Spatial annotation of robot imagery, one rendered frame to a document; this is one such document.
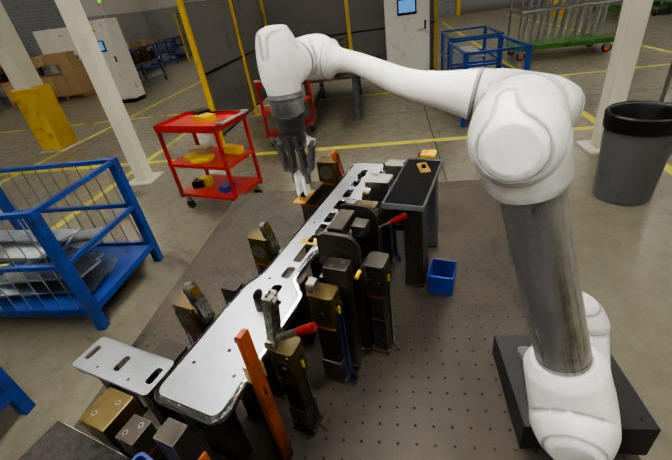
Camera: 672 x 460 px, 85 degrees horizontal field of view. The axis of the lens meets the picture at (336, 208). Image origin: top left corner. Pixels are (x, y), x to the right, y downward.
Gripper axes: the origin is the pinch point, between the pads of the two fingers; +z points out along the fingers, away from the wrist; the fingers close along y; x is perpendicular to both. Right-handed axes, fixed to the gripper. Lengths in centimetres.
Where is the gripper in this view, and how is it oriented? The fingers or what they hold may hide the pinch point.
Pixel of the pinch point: (302, 183)
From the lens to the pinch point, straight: 106.8
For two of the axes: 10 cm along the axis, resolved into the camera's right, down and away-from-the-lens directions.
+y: -9.3, -0.7, 3.6
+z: 1.3, 8.6, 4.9
